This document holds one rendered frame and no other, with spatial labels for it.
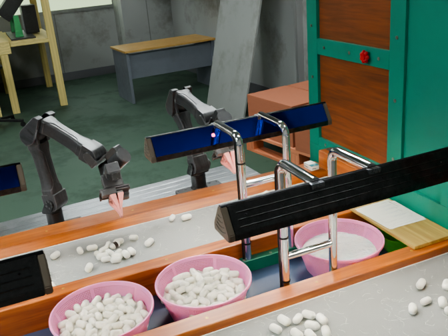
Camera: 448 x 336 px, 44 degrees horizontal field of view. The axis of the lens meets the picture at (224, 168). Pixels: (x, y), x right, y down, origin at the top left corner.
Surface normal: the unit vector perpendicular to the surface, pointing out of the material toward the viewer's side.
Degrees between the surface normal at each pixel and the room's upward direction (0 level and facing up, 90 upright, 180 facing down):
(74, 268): 0
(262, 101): 90
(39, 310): 90
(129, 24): 90
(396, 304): 0
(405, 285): 0
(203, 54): 90
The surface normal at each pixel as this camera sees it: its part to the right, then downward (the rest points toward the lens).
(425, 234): -0.08, -0.93
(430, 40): -0.92, 0.21
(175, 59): 0.45, 0.29
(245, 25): -0.88, 0.00
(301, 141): -0.80, 0.27
